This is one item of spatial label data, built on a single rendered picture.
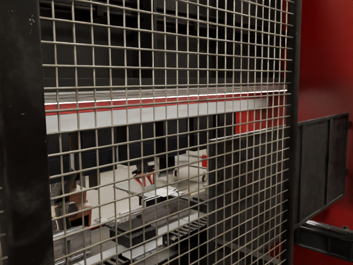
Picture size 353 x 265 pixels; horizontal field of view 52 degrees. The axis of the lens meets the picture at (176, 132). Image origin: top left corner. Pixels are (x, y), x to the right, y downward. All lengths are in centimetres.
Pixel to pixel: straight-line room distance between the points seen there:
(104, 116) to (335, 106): 127
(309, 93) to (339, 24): 38
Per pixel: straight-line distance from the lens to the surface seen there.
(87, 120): 132
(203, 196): 153
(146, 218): 160
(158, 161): 161
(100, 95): 110
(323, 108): 214
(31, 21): 42
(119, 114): 140
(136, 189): 177
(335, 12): 215
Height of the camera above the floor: 151
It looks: 8 degrees down
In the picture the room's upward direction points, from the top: 1 degrees counter-clockwise
